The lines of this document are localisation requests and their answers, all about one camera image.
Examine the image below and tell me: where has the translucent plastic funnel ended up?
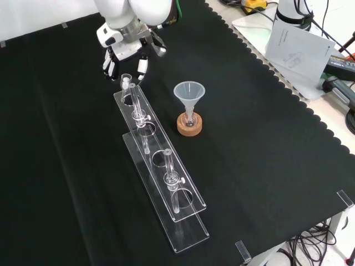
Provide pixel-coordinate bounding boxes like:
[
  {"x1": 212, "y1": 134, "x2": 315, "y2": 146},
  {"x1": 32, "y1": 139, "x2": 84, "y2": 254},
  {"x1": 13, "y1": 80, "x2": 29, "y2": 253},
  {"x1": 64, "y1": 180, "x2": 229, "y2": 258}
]
[{"x1": 173, "y1": 80, "x2": 206, "y2": 117}]

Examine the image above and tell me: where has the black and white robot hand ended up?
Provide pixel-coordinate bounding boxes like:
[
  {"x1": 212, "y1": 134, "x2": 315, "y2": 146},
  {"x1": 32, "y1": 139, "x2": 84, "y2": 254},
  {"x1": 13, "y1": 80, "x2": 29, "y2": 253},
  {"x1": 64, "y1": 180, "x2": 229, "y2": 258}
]
[{"x1": 96, "y1": 23, "x2": 168, "y2": 82}]

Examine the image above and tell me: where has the black stop button cable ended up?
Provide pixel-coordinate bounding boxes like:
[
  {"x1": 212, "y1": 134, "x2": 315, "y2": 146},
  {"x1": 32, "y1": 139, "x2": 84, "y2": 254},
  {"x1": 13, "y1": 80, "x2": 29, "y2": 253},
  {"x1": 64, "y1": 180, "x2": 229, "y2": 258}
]
[{"x1": 218, "y1": 0, "x2": 277, "y2": 23}]

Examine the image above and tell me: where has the cork ring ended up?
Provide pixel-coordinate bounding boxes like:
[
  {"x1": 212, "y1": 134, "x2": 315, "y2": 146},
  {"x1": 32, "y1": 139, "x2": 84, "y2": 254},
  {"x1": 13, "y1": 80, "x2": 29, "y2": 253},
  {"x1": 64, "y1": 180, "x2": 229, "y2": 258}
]
[{"x1": 176, "y1": 112, "x2": 204, "y2": 137}]

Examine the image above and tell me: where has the green cable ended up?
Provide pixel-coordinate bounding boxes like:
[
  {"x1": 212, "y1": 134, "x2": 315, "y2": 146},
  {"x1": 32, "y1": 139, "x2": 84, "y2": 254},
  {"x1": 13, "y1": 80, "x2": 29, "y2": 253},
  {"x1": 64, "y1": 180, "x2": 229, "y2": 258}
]
[{"x1": 174, "y1": 0, "x2": 183, "y2": 22}]

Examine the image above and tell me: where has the white paper sheet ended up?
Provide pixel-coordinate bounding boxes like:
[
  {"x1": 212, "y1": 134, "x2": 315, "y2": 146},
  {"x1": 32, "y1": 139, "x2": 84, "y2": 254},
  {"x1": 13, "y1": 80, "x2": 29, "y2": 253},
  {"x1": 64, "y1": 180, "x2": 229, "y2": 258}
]
[{"x1": 264, "y1": 20, "x2": 337, "y2": 83}]

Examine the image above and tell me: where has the small round-bottom glass flask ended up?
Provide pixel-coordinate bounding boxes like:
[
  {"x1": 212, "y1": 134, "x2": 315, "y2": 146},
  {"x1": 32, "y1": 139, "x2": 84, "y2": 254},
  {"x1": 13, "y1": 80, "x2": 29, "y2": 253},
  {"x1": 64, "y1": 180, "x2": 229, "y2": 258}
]
[{"x1": 181, "y1": 109, "x2": 197, "y2": 129}]

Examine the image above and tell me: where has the white table leg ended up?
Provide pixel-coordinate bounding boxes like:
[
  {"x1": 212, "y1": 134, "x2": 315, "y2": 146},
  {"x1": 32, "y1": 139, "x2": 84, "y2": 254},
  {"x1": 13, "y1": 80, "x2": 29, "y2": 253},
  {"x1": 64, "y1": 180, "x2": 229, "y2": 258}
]
[{"x1": 328, "y1": 206, "x2": 349, "y2": 237}]

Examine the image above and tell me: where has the black bench cloth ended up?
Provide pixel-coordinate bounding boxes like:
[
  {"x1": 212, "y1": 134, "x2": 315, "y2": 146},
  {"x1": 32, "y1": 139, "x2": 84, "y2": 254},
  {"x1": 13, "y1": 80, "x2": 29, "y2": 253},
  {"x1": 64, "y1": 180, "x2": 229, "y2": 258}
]
[{"x1": 0, "y1": 0, "x2": 355, "y2": 266}]

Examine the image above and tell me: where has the black power adapter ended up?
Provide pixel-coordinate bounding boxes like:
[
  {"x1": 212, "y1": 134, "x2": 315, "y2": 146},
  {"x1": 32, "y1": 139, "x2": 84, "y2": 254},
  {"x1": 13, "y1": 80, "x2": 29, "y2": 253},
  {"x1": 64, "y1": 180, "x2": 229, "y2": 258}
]
[{"x1": 324, "y1": 53, "x2": 355, "y2": 81}]

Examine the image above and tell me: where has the black cable bundle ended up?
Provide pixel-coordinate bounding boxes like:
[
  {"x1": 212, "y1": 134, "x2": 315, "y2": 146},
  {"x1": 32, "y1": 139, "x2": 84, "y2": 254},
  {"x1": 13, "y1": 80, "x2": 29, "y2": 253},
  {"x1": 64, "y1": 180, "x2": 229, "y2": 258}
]
[{"x1": 287, "y1": 220, "x2": 338, "y2": 266}]

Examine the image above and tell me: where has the clear acrylic funnel stand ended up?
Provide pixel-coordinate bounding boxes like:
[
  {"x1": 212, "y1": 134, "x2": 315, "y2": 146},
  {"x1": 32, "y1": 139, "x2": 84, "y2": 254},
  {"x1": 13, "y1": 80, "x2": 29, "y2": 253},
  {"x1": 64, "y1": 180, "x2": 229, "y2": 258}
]
[{"x1": 113, "y1": 81, "x2": 210, "y2": 254}]

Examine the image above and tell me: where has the yellow stop button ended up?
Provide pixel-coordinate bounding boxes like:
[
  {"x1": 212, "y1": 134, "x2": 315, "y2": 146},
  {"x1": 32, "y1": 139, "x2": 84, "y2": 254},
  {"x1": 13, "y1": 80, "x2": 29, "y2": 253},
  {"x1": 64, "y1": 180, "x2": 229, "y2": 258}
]
[{"x1": 240, "y1": 0, "x2": 268, "y2": 15}]

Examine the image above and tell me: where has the grey bar clamp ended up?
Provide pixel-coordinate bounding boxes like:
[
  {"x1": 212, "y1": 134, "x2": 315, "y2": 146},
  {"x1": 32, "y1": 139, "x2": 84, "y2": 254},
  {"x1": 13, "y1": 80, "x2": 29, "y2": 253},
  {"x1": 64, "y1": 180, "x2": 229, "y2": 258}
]
[{"x1": 321, "y1": 74, "x2": 355, "y2": 107}]

